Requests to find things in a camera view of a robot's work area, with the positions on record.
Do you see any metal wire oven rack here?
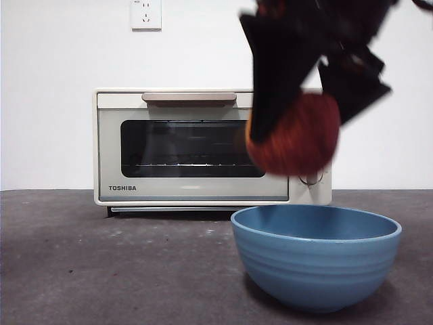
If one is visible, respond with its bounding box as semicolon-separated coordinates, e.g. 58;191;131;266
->
122;162;258;169

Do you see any cream Toshiba toaster oven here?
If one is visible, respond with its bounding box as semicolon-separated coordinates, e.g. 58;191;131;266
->
93;87;334;218

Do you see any blue ribbed bowl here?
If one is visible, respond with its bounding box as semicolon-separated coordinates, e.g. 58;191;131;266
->
231;204;403;313

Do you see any glass oven door with handle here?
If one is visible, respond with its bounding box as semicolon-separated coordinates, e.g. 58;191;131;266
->
97;91;290;203

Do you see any white wall socket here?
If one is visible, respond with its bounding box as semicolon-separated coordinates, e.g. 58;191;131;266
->
131;0;162;32

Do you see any red yellow apple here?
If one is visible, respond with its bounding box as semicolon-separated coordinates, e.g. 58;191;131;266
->
245;93;341;176

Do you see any cream timer knob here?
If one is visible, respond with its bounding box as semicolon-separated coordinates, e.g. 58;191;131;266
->
298;171;325;186

